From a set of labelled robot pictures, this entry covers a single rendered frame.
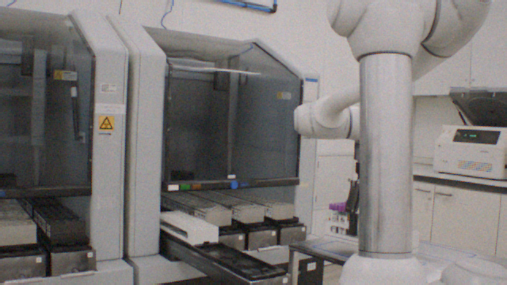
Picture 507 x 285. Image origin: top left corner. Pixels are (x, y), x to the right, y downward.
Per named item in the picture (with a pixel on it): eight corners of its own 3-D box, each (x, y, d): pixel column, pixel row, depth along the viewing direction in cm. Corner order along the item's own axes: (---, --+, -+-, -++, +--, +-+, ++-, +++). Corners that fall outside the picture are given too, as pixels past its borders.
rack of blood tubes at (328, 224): (322, 237, 152) (323, 219, 152) (341, 233, 158) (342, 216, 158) (401, 256, 129) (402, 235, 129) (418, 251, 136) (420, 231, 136)
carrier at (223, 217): (228, 224, 179) (229, 209, 179) (231, 226, 177) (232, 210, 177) (202, 227, 172) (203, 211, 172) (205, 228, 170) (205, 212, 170)
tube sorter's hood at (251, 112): (116, 174, 201) (121, 28, 197) (232, 171, 236) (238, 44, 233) (165, 192, 159) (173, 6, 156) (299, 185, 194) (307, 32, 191)
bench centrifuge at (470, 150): (429, 172, 341) (435, 86, 338) (473, 170, 375) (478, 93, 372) (499, 181, 295) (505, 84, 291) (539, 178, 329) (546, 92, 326)
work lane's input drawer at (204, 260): (145, 244, 175) (146, 221, 174) (178, 241, 183) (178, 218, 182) (258, 314, 116) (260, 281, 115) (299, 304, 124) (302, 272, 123)
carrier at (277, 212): (290, 218, 197) (291, 203, 196) (293, 218, 195) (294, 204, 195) (268, 220, 190) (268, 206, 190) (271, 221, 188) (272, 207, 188)
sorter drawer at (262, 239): (168, 215, 229) (169, 197, 228) (192, 214, 237) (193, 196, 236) (254, 254, 170) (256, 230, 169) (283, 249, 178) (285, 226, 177)
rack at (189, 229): (154, 228, 173) (154, 212, 172) (178, 226, 179) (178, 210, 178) (192, 248, 149) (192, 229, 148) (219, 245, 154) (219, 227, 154)
